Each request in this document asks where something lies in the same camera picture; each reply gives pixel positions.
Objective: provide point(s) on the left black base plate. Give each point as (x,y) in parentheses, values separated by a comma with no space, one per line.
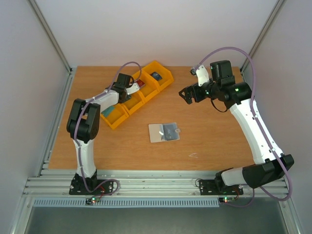
(96,188)

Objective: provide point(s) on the right aluminium corner post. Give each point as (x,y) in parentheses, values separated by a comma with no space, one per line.
(266,27)

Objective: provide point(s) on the green card in bin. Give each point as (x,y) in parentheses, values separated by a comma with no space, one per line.
(107,111)

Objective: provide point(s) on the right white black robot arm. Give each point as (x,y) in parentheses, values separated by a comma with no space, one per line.
(270,163)

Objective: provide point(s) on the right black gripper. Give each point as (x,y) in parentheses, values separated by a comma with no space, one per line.
(192,92)

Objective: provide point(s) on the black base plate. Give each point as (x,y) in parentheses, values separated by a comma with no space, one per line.
(96,188)
(210,187)

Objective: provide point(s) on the aluminium front rail frame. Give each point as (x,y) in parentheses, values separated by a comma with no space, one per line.
(133,183)

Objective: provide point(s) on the small circuit board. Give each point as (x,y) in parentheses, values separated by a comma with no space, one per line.
(227,199)
(93,200)

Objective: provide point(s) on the blue card in bin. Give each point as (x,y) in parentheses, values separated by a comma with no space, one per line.
(156,76)

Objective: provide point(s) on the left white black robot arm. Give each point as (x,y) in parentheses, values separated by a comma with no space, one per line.
(83,126)

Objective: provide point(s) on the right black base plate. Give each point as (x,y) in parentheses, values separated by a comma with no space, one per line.
(210,187)

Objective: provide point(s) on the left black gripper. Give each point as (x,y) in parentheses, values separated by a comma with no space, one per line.
(126,99)

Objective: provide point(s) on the left small circuit board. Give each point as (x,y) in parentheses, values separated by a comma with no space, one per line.
(93,200)

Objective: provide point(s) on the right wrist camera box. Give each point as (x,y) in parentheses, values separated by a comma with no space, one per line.
(201,73)

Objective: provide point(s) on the left aluminium corner post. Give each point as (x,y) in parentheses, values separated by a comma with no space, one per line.
(37,11)

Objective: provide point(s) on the red card in bin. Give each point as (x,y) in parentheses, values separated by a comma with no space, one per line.
(140,83)

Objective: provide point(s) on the aluminium corner post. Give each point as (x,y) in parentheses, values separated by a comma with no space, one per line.
(266,27)
(37,11)

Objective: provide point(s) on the right small circuit board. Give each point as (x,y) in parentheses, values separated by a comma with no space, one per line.
(227,199)

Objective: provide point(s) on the grey slotted cable duct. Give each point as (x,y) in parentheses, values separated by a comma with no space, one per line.
(130,202)

